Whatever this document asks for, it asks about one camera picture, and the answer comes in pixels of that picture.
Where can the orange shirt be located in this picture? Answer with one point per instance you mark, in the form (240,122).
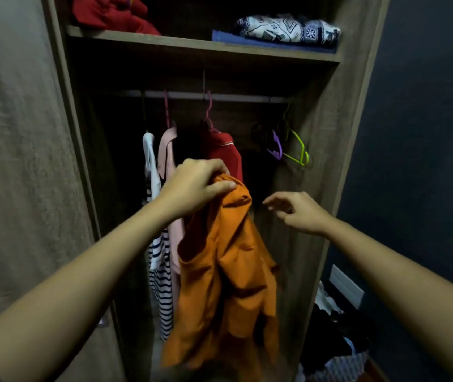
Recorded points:
(226,282)

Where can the person's left hand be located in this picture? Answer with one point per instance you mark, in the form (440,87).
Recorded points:
(188,186)

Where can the red folded garment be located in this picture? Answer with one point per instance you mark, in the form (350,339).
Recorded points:
(113,13)

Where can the wooden wardrobe door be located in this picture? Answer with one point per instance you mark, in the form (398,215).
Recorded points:
(23,175)

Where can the wooden wardrobe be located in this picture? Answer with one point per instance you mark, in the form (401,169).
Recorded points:
(218,115)

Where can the person's left thumb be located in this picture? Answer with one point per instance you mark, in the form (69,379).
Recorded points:
(220,188)

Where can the red shirt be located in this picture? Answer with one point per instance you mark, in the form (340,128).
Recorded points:
(224,155)

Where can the pink shirt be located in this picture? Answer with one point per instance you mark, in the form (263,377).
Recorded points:
(168,167)

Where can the patterned white folded cloth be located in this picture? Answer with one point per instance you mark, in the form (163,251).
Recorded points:
(288,30)

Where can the person's right forearm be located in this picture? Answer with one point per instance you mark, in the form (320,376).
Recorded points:
(405,290)

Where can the person's left forearm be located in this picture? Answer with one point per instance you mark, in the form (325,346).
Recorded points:
(71,290)

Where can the green hanger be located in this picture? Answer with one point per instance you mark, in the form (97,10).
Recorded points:
(299,149)

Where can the purple hanger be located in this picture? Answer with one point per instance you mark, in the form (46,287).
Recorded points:
(276,149)

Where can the striped white shirt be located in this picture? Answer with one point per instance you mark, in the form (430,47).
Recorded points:
(158,250)

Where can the metal hanging rail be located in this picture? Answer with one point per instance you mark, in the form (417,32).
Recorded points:
(206,96)

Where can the pink hanger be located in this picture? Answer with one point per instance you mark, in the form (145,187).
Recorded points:
(209,113)
(166,109)

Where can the blue folded cloth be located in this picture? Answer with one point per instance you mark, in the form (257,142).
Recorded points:
(250,41)

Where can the person's right fingers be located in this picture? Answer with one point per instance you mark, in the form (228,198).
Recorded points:
(277,203)

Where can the pile of clothes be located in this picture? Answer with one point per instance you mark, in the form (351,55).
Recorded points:
(336,338)

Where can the person's right hand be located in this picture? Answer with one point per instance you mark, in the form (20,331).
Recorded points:
(302,212)

